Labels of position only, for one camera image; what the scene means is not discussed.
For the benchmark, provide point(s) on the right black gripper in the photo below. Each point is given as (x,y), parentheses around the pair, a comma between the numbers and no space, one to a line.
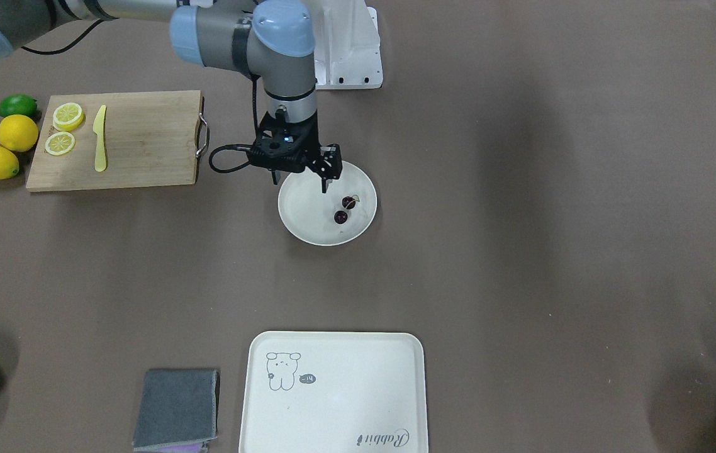
(311,139)

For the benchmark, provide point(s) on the cream round plate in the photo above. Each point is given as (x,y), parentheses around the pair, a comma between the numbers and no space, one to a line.
(308,213)

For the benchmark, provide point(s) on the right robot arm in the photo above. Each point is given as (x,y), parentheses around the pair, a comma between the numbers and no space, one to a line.
(268,41)

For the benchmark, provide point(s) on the cream rabbit tray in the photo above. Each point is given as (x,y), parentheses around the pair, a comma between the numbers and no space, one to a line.
(335,392)

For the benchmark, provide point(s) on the bamboo cutting board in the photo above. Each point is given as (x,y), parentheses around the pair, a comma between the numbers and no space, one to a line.
(152,139)

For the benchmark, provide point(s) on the yellow plastic knife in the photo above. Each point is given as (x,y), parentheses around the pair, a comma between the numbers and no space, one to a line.
(100,151)

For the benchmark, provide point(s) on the lemon slice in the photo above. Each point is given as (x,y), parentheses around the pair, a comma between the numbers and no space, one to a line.
(60,143)
(68,116)

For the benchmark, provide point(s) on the grey folded cloth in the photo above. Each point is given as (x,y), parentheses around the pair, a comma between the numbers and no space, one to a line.
(178,410)

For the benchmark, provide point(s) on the yellow lemon near board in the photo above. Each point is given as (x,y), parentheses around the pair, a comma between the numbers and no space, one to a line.
(19,133)

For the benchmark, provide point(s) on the green lime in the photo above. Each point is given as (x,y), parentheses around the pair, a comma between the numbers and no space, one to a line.
(18,104)

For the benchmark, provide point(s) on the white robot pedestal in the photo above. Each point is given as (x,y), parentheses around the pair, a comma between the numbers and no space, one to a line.
(348,45)

